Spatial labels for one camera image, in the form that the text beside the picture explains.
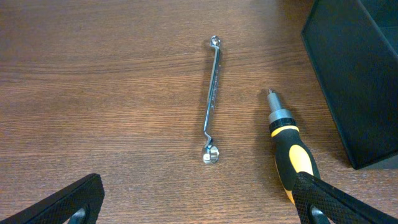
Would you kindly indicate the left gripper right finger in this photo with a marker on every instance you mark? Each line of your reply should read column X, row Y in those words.
column 319, row 202

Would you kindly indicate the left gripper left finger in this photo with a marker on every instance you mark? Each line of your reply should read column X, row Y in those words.
column 79, row 202

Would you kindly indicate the yellow black screwdriver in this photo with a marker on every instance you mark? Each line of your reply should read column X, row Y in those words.
column 292, row 155

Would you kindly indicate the black open box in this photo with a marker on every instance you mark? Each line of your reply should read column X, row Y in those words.
column 352, row 45

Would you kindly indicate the silver double ring wrench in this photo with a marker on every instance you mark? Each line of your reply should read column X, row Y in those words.
column 210, row 153

